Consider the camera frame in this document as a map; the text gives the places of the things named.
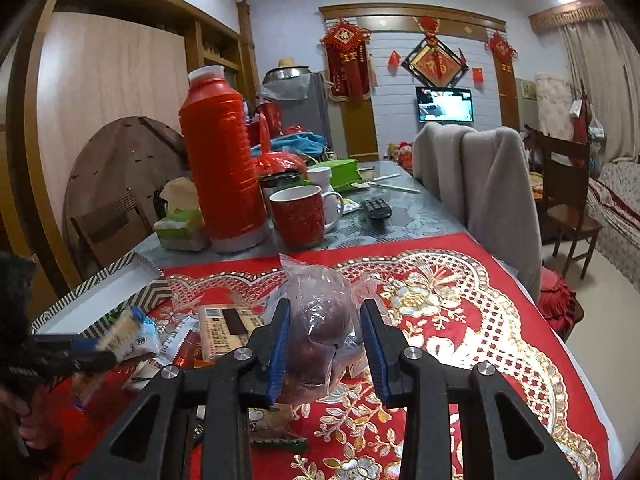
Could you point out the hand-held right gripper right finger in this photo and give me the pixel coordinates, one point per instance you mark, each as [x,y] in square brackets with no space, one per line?
[374,355]

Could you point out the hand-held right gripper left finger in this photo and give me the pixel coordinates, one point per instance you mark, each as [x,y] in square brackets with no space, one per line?
[280,355]

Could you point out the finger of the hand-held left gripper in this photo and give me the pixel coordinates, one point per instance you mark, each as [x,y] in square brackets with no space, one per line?
[70,344]
[75,364]

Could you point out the clear bag of dark red fruit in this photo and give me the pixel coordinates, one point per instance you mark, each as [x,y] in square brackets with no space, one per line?
[320,320]

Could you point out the white and blue snack packet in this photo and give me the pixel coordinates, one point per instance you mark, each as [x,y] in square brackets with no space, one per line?
[131,335]

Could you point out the striped cardboard box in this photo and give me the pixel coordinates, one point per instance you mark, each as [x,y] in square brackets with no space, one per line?
[100,287]

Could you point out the person's left hand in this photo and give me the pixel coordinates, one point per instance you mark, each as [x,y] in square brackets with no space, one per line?
[27,430]

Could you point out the beige snack packet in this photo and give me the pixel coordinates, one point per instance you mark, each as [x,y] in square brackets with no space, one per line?
[225,330]

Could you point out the red and white snack packet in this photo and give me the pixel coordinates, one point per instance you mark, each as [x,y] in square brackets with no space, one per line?
[177,347]

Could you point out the red and gold table mat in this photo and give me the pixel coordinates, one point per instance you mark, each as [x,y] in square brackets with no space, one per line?
[475,320]

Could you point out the wooden folding chair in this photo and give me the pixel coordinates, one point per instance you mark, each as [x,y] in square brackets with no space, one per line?
[110,230]

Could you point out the red mug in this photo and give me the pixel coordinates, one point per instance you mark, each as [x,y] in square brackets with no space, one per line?
[299,220]

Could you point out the black remote control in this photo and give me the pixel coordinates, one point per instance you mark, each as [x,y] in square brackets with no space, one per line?
[376,209]

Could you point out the green tissue pack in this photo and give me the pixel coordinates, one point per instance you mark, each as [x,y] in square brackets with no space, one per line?
[180,230]

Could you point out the chopsticks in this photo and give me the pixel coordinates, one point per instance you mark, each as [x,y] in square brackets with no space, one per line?
[395,187]

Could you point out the steel cup with dark lid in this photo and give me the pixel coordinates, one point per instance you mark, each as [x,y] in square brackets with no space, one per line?
[280,182]

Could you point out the small white cup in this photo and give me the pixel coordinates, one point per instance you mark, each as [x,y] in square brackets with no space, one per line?
[319,179]

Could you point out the green plastic container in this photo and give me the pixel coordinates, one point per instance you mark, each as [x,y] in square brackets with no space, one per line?
[340,172]

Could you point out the round wooden table top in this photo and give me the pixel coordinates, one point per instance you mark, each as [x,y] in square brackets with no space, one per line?
[125,160]

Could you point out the brown paper bag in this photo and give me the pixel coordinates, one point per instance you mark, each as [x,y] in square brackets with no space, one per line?
[180,192]

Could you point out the red seat cushion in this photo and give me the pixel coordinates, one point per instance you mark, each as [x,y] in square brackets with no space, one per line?
[557,300]

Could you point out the red plastic bag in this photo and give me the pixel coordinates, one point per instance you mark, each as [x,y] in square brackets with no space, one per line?
[280,160]

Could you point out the chair with grey cloth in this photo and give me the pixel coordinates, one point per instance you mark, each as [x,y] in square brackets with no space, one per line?
[495,195]

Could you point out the red plush toy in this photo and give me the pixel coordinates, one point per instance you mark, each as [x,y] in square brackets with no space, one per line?
[404,154]

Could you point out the red thermos flask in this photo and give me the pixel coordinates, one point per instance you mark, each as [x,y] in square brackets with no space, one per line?
[220,160]

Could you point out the blue plastic bag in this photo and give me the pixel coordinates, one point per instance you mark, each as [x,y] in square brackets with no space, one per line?
[300,142]

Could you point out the dark wooden chair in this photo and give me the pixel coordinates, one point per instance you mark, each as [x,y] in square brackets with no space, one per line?
[565,195]

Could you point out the grey refrigerator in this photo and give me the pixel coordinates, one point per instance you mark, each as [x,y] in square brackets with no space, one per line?
[312,105]

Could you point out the steel pot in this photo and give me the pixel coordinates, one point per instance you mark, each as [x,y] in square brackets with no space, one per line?
[286,71]

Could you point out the sofa with patterned cover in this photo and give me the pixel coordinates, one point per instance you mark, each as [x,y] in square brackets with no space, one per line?
[617,205]

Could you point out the large red knot decoration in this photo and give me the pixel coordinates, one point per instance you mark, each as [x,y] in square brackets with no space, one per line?
[347,65]

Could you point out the small red flag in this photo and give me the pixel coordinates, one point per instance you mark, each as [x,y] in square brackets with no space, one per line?
[478,75]
[394,58]

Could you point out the small red knot decoration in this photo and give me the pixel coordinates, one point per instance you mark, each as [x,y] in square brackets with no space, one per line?
[501,50]

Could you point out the red knot above picture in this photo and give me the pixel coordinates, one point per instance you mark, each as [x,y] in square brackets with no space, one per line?
[428,27]

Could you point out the beige curtain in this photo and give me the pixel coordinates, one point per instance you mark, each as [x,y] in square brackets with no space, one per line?
[595,85]

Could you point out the wall television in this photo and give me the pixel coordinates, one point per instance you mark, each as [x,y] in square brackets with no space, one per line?
[445,105]

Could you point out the diamond red wall picture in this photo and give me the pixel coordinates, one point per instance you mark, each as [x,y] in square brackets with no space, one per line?
[435,64]

